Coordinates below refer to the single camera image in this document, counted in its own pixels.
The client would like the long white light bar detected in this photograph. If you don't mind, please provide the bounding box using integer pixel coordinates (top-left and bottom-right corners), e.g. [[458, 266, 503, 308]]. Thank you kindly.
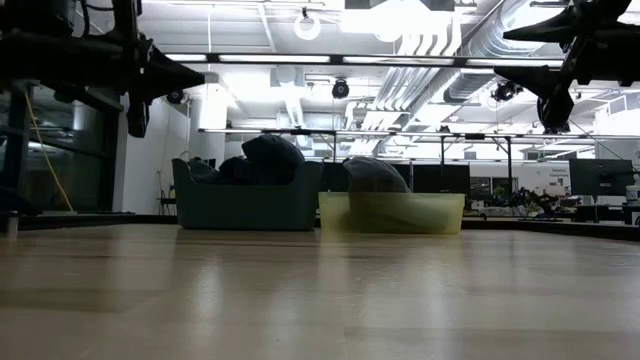
[[164, 51, 566, 69]]

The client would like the yellow translucent plastic bin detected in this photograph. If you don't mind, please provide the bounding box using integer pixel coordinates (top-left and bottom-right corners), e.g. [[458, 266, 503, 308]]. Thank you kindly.
[[318, 191, 466, 236]]

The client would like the black truss camera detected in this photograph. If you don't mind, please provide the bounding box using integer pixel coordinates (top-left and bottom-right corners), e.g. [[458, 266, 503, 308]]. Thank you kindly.
[[490, 79, 524, 104]]

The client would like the light grey denim cap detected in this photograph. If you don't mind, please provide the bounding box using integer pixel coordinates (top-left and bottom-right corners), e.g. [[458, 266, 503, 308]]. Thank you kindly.
[[342, 156, 464, 234]]

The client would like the black monitor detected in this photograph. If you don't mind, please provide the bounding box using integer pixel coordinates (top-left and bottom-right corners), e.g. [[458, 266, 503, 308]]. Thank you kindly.
[[410, 163, 471, 194], [319, 162, 347, 194], [568, 158, 635, 197]]

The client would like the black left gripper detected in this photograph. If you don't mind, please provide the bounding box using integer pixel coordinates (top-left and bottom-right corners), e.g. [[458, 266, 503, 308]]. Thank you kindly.
[[112, 0, 207, 139]]

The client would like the thin black cable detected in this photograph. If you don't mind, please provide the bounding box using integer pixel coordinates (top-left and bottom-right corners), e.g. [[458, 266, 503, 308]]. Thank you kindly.
[[569, 118, 612, 161]]

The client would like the teal plastic bin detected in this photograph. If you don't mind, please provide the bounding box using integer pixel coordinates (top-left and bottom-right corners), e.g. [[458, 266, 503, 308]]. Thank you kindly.
[[171, 158, 324, 232]]

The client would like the slate blue denim cap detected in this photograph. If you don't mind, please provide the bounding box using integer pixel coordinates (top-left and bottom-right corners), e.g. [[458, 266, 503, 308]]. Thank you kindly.
[[241, 133, 307, 187]]

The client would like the white ring lamp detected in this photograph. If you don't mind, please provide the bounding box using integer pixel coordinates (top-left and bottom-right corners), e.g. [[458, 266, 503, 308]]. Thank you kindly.
[[292, 10, 322, 42]]

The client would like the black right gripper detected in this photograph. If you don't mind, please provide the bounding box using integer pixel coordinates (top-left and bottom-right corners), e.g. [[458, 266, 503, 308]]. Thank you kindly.
[[493, 0, 632, 135]]

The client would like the white poster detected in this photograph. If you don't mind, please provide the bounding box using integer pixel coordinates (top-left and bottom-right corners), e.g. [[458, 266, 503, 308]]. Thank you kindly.
[[547, 165, 571, 194]]

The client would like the yellow cable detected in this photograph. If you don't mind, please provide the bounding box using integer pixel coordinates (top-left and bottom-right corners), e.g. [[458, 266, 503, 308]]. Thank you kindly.
[[23, 89, 75, 212]]

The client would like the silver ventilation duct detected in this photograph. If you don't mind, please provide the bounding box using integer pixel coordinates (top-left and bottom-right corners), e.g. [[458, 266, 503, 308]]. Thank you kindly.
[[442, 0, 576, 104]]

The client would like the black overhead rail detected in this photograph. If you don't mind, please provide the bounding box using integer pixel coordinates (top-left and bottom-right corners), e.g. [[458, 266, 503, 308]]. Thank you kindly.
[[199, 127, 640, 166]]

